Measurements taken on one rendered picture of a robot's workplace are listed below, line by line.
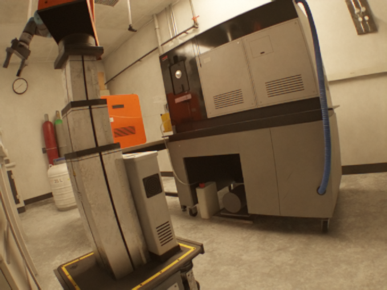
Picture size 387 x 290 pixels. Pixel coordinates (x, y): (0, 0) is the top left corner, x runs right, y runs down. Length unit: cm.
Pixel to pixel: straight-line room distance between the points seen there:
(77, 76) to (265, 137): 101
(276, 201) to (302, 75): 76
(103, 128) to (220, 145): 88
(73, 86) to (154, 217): 55
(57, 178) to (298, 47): 301
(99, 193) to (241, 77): 108
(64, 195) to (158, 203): 245
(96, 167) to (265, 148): 93
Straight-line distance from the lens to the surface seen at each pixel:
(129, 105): 181
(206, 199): 180
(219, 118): 155
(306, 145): 122
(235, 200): 168
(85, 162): 74
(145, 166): 78
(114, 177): 78
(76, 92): 80
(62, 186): 315
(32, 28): 136
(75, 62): 84
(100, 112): 80
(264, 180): 136
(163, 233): 86
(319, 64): 120
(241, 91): 142
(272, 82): 133
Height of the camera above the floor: 76
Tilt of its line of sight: 4 degrees down
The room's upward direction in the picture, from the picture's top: 11 degrees counter-clockwise
